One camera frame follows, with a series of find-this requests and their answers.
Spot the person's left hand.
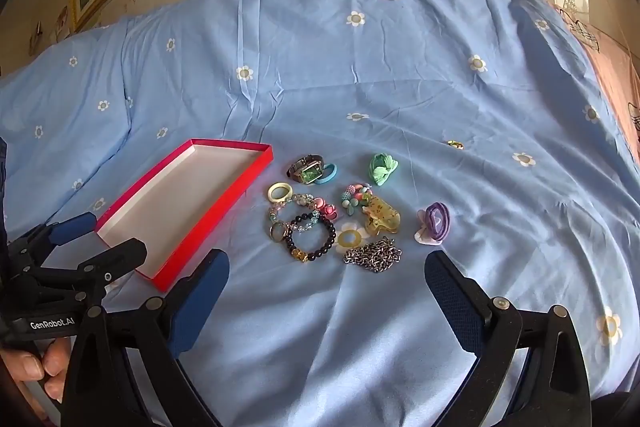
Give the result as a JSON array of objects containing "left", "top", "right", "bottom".
[{"left": 0, "top": 337, "right": 74, "bottom": 415}]

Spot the colourful bead bracelet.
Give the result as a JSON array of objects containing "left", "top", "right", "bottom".
[{"left": 341, "top": 184, "right": 373, "bottom": 218}]

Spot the blue hair tie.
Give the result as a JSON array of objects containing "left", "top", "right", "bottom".
[{"left": 316, "top": 163, "right": 341, "bottom": 186}]

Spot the blue flower print bed sheet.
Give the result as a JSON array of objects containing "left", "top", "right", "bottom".
[{"left": 0, "top": 0, "right": 640, "bottom": 427}]

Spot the silver metal chain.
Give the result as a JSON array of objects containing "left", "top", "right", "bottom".
[{"left": 343, "top": 239, "right": 403, "bottom": 273}]

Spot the pink printed blanket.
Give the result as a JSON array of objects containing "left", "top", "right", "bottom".
[{"left": 552, "top": 2, "right": 640, "bottom": 188}]

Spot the purple hair tie white bow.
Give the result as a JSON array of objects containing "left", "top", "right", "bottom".
[{"left": 415, "top": 202, "right": 451, "bottom": 247}]

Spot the yellow hair tie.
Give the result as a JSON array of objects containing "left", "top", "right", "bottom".
[{"left": 267, "top": 182, "right": 298, "bottom": 204}]

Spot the crystal bead keychain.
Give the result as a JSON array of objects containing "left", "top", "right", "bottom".
[{"left": 268, "top": 193, "right": 321, "bottom": 242}]

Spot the red cardboard box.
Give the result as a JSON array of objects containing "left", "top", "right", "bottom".
[{"left": 95, "top": 138, "right": 274, "bottom": 294}]

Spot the green face wristwatch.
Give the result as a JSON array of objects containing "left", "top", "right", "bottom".
[{"left": 286, "top": 154, "right": 326, "bottom": 185}]

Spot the black bead bracelet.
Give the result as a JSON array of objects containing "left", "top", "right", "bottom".
[{"left": 284, "top": 213, "right": 337, "bottom": 264}]

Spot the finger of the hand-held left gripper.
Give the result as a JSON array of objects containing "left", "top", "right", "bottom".
[
  {"left": 20, "top": 237, "right": 149, "bottom": 309},
  {"left": 7, "top": 212, "right": 99, "bottom": 269}
]

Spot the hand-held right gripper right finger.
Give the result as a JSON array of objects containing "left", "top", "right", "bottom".
[{"left": 424, "top": 250, "right": 593, "bottom": 427}]

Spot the green scrunchie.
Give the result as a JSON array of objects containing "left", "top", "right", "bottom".
[{"left": 369, "top": 152, "right": 400, "bottom": 186}]

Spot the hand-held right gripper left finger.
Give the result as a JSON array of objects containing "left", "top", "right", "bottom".
[{"left": 59, "top": 248, "right": 231, "bottom": 427}]

